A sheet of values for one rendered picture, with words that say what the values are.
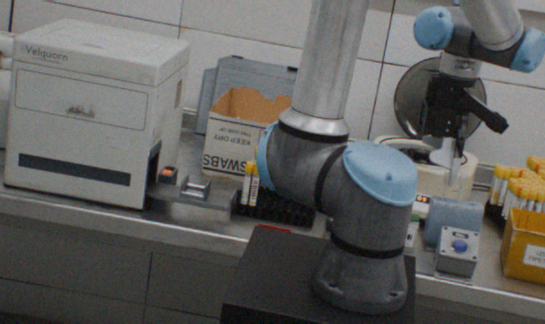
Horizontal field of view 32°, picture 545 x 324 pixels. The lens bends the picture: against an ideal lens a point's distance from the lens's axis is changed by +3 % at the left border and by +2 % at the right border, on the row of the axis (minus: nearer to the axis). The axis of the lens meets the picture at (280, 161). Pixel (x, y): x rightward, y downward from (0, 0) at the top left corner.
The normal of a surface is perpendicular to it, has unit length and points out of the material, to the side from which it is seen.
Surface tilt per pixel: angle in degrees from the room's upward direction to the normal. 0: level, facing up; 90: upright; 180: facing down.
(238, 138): 91
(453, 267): 120
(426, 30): 90
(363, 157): 10
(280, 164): 86
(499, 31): 129
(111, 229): 90
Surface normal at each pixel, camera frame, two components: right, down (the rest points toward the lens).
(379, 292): 0.34, 0.08
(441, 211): -0.02, 0.29
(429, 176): -0.29, 0.25
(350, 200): -0.63, 0.19
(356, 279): -0.21, 0.02
